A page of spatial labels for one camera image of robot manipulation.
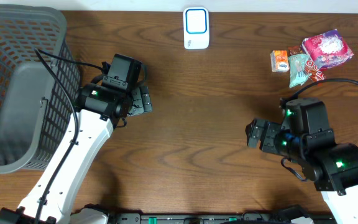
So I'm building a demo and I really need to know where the small orange tissue pack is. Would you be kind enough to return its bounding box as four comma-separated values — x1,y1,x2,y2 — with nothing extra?
270,50,290,73

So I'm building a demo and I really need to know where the teal snack packet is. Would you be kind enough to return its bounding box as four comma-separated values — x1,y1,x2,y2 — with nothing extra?
288,54,310,88

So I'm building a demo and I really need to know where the orange snack bar wrapper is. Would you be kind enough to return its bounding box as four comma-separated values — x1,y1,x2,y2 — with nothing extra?
288,46,326,82

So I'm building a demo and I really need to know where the purple white snack package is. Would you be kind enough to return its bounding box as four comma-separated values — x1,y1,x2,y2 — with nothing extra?
301,29,354,70

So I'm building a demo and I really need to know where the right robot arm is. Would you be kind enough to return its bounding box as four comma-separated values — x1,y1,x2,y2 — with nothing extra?
246,118,358,223

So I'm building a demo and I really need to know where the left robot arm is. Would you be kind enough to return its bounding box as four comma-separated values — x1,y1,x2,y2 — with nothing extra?
0,83,152,223

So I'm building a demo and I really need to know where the white barcode scanner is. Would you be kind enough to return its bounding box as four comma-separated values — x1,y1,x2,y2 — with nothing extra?
183,7,210,50

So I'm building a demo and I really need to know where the grey plastic shopping basket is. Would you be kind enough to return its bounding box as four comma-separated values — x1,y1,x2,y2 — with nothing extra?
0,4,81,174

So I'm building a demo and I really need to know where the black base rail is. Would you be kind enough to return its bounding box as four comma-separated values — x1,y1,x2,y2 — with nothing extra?
70,203,338,224

